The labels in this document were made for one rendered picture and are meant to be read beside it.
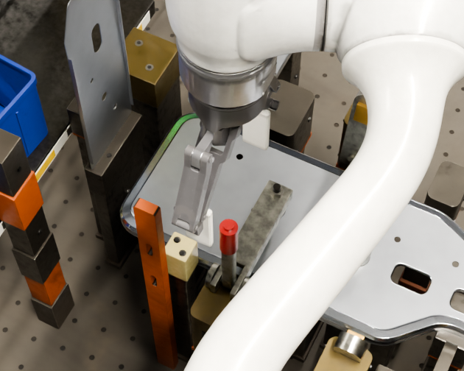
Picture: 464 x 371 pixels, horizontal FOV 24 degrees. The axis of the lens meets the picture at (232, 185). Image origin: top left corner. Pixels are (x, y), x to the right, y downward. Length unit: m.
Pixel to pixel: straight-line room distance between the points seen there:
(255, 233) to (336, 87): 0.65
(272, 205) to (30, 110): 0.35
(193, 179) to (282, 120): 0.59
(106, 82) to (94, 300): 0.45
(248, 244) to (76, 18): 0.36
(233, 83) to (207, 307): 0.50
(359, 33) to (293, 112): 0.77
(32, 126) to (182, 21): 0.65
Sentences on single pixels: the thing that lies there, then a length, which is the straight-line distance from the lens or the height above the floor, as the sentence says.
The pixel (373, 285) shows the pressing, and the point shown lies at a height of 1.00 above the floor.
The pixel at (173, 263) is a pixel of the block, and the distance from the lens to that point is 1.40.
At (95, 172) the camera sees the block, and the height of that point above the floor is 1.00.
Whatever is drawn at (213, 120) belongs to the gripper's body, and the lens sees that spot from 1.00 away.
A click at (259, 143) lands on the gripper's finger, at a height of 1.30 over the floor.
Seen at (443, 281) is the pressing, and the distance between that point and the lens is 1.47.
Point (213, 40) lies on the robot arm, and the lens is 0.87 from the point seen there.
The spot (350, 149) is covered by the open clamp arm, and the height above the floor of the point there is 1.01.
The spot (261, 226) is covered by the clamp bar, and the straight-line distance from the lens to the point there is 1.40.
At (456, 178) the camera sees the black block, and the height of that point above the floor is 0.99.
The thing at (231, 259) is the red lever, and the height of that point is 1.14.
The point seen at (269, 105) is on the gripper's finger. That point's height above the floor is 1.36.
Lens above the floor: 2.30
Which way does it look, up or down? 59 degrees down
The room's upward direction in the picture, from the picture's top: straight up
